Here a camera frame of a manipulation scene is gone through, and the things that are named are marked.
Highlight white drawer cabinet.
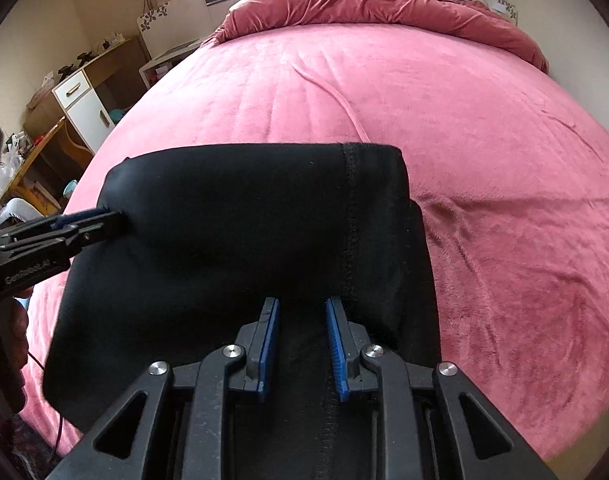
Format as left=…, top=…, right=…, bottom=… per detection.
left=52, top=69, right=118, bottom=155

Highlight white floral-print box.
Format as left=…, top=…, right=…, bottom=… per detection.
left=136, top=0, right=208, bottom=52
left=472, top=0, right=519, bottom=27

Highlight wooden desk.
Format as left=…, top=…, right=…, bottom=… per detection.
left=23, top=35, right=151, bottom=157

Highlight clear plastic bags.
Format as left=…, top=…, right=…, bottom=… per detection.
left=0, top=132, right=26, bottom=197

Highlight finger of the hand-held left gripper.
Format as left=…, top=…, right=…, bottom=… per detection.
left=0, top=209, right=122, bottom=241
left=0, top=217, right=129, bottom=261

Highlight white plastic stool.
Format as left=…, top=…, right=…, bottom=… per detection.
left=0, top=197, right=36, bottom=227

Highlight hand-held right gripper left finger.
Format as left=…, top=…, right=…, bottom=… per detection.
left=47, top=296, right=281, bottom=480

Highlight red velvet duvet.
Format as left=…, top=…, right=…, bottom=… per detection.
left=202, top=0, right=550, bottom=73

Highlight black cable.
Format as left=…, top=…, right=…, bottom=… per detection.
left=27, top=350, right=66, bottom=463

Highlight white open bedside shelf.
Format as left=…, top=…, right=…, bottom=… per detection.
left=138, top=40, right=206, bottom=92

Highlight bed with pink sheet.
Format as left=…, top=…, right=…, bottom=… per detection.
left=14, top=25, right=609, bottom=461

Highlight black pants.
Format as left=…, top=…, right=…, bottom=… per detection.
left=43, top=142, right=443, bottom=480

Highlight person's left hand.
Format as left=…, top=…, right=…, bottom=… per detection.
left=4, top=302, right=32, bottom=376

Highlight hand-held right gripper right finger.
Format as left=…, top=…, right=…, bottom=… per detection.
left=325, top=296, right=560, bottom=480

